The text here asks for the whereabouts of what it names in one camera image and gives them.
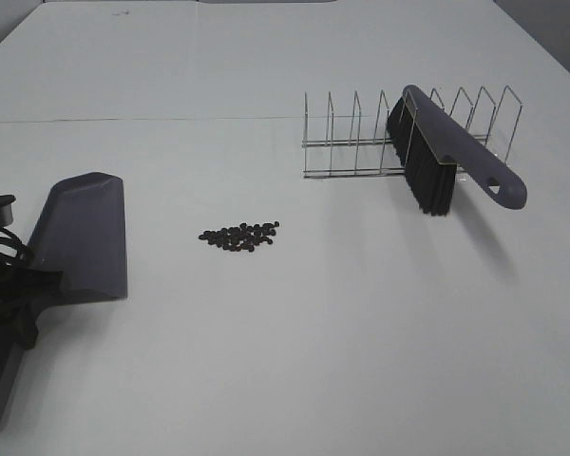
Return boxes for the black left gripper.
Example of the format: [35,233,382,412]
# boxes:
[0,269,64,422]

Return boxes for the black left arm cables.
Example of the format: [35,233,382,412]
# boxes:
[0,224,37,305]

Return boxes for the pile of coffee beans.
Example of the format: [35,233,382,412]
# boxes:
[198,220,280,253]

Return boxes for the chrome wire dish rack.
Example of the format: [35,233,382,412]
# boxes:
[301,85,524,179]

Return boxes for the purple plastic dustpan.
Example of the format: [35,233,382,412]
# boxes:
[28,172,128,314]

